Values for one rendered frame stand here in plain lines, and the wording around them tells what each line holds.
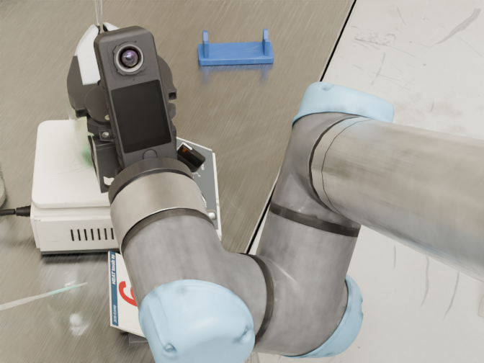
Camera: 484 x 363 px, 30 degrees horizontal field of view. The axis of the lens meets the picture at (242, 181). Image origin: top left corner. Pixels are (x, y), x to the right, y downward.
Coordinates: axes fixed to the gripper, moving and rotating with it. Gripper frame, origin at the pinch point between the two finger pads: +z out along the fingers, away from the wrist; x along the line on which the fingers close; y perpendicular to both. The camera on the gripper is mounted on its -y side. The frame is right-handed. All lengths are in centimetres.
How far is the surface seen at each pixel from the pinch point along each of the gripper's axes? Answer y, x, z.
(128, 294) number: 23.5, -2.0, -13.7
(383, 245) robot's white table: 26.2, 27.1, -13.5
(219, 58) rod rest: 24.4, 18.0, 20.2
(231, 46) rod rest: 24.4, 20.3, 22.1
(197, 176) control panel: 21.8, 8.9, -1.4
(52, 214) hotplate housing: 19.1, -7.7, -4.9
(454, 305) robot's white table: 26.4, 31.3, -22.9
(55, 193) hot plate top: 17.2, -7.0, -3.6
